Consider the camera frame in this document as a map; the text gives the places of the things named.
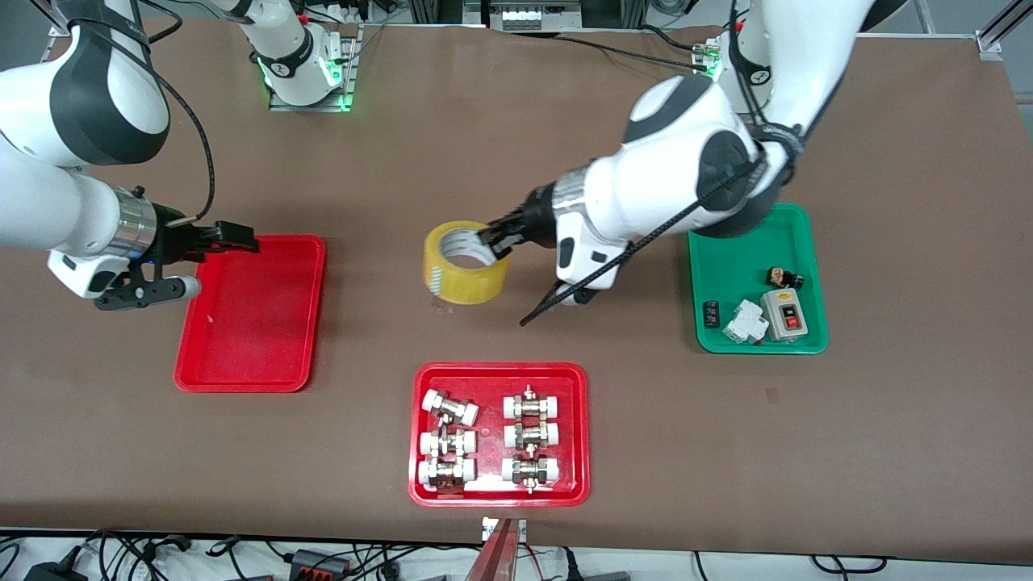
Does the yellow clear packing tape roll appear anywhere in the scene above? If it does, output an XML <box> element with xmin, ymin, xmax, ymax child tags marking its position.
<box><xmin>424</xmin><ymin>220</ymin><xmax>511</xmax><ymax>306</ymax></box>

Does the empty red plastic tray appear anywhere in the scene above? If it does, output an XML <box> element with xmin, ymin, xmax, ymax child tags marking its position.
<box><xmin>174</xmin><ymin>234</ymin><xmax>327</xmax><ymax>394</ymax></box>

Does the red tray holding fittings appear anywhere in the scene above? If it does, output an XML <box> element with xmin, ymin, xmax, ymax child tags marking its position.
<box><xmin>408</xmin><ymin>362</ymin><xmax>591</xmax><ymax>508</ymax></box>

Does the green plastic tray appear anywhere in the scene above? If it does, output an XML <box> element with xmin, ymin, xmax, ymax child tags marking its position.
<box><xmin>687</xmin><ymin>203</ymin><xmax>830</xmax><ymax>355</ymax></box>

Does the white metal pipe fitting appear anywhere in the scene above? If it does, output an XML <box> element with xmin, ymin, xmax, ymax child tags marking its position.
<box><xmin>422</xmin><ymin>390</ymin><xmax>480</xmax><ymax>427</ymax></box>
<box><xmin>417</xmin><ymin>458</ymin><xmax>477</xmax><ymax>491</ymax></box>
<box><xmin>504</xmin><ymin>421</ymin><xmax>560</xmax><ymax>451</ymax></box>
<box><xmin>501</xmin><ymin>454</ymin><xmax>562</xmax><ymax>493</ymax></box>
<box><xmin>503</xmin><ymin>387</ymin><xmax>562</xmax><ymax>420</ymax></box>
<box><xmin>419</xmin><ymin>428</ymin><xmax>477</xmax><ymax>458</ymax></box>

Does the white power strip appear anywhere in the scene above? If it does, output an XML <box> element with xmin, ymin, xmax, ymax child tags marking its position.
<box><xmin>488</xmin><ymin>0</ymin><xmax>583</xmax><ymax>33</ymax></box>

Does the white circuit breaker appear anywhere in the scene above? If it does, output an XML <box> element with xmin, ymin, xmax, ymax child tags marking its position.
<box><xmin>722</xmin><ymin>300</ymin><xmax>769</xmax><ymax>346</ymax></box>

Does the red brown bar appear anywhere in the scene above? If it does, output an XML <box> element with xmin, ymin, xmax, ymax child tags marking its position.
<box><xmin>464</xmin><ymin>519</ymin><xmax>521</xmax><ymax>581</ymax></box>

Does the black power adapter plug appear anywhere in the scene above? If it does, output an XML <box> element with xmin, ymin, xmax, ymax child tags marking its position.
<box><xmin>24</xmin><ymin>561</ymin><xmax>90</xmax><ymax>581</ymax></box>

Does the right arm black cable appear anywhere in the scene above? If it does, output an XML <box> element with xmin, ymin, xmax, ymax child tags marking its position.
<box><xmin>129</xmin><ymin>0</ymin><xmax>217</xmax><ymax>227</ymax></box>

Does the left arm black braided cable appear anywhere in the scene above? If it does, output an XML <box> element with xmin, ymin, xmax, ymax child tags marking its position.
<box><xmin>519</xmin><ymin>137</ymin><xmax>800</xmax><ymax>327</ymax></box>

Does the thin black table cable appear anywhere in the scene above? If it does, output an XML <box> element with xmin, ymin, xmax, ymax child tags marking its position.
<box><xmin>557</xmin><ymin>32</ymin><xmax>711</xmax><ymax>72</ymax></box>

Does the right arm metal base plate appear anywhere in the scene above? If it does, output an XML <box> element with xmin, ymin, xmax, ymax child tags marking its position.
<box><xmin>269</xmin><ymin>24</ymin><xmax>360</xmax><ymax>112</ymax></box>

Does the grey push-button switch box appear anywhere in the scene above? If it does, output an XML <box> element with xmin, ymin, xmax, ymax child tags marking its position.
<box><xmin>760</xmin><ymin>289</ymin><xmax>808</xmax><ymax>343</ymax></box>

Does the aluminium frame profile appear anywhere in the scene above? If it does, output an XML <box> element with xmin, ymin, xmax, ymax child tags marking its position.
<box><xmin>977</xmin><ymin>0</ymin><xmax>1033</xmax><ymax>57</ymax></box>

